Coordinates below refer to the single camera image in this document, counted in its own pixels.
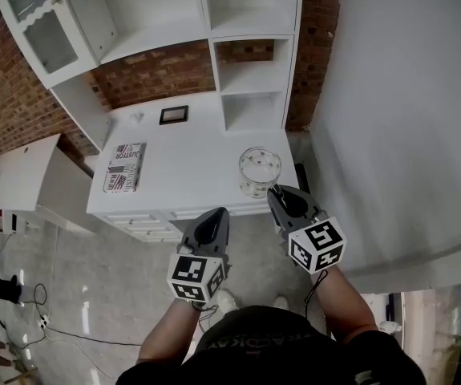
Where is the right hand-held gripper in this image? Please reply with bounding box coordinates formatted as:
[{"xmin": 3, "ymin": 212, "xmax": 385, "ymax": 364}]
[{"xmin": 267, "ymin": 185, "xmax": 348, "ymax": 274}]

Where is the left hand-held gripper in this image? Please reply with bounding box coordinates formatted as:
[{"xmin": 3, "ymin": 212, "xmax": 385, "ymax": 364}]
[{"xmin": 168, "ymin": 206, "xmax": 231, "ymax": 304}]

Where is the clear glass jar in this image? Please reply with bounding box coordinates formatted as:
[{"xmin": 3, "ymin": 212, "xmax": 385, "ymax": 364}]
[{"xmin": 237, "ymin": 146, "xmax": 283, "ymax": 199}]

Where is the person's right forearm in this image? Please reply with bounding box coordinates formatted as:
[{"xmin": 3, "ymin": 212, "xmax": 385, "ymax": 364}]
[{"xmin": 308, "ymin": 263, "xmax": 380, "ymax": 342}]

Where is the person's left forearm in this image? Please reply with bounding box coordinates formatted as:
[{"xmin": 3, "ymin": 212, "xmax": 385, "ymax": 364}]
[{"xmin": 135, "ymin": 298, "xmax": 216, "ymax": 367}]

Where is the white desk with drawers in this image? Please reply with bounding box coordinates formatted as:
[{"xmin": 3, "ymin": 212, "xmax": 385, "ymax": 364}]
[{"xmin": 86, "ymin": 92, "xmax": 300, "ymax": 245}]

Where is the person's white left shoe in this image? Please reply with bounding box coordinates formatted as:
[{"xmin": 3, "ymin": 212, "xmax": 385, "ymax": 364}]
[{"xmin": 212, "ymin": 288, "xmax": 240, "ymax": 313}]

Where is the printed flag-pattern box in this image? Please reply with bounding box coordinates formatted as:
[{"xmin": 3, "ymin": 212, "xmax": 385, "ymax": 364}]
[{"xmin": 102, "ymin": 141, "xmax": 148, "ymax": 194}]

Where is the person's black shirt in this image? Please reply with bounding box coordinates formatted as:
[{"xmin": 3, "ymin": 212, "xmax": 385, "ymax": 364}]
[{"xmin": 115, "ymin": 304, "xmax": 428, "ymax": 385}]

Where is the white side table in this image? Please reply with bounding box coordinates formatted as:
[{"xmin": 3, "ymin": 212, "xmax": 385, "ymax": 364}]
[{"xmin": 0, "ymin": 133, "xmax": 95, "ymax": 233}]

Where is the white hutch shelf unit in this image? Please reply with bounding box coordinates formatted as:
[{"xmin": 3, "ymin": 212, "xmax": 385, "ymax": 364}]
[{"xmin": 0, "ymin": 0, "xmax": 305, "ymax": 154}]

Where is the white glass cabinet door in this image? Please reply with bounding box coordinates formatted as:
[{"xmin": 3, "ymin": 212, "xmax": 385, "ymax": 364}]
[{"xmin": 0, "ymin": 0, "xmax": 99, "ymax": 90}]

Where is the black left gripper strap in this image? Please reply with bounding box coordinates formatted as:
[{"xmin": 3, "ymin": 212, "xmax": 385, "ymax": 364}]
[{"xmin": 196, "ymin": 302, "xmax": 220, "ymax": 333}]

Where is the black gripper strap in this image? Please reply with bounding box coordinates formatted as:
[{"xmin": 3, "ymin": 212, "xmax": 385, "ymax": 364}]
[
  {"xmin": 303, "ymin": 269, "xmax": 330, "ymax": 320},
  {"xmin": 196, "ymin": 302, "xmax": 220, "ymax": 333}
]

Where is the black right gripper strap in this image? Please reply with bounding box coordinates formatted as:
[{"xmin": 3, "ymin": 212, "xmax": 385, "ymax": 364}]
[{"xmin": 303, "ymin": 269, "xmax": 330, "ymax": 320}]

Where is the black picture frame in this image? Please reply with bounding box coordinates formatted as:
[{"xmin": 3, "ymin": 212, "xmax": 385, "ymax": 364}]
[{"xmin": 158, "ymin": 104, "xmax": 190, "ymax": 126}]

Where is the black floor cable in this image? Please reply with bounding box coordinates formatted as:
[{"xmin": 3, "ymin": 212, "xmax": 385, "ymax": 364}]
[{"xmin": 11, "ymin": 282, "xmax": 143, "ymax": 351}]

